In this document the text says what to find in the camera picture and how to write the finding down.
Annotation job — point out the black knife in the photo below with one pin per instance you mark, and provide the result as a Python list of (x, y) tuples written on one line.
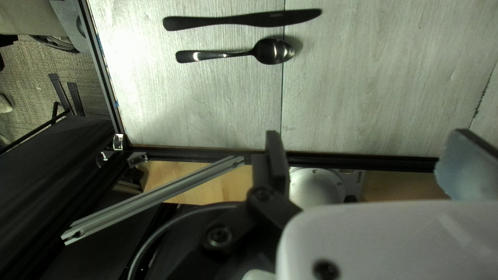
[(233, 20)]

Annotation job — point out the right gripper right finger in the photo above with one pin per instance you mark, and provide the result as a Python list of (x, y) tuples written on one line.
[(470, 171)]

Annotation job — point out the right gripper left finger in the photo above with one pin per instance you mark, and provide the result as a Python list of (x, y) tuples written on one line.
[(274, 167)]

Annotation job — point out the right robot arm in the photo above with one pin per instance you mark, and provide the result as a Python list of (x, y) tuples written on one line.
[(315, 186)]

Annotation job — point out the black spoon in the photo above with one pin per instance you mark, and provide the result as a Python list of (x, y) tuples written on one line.
[(272, 51)]

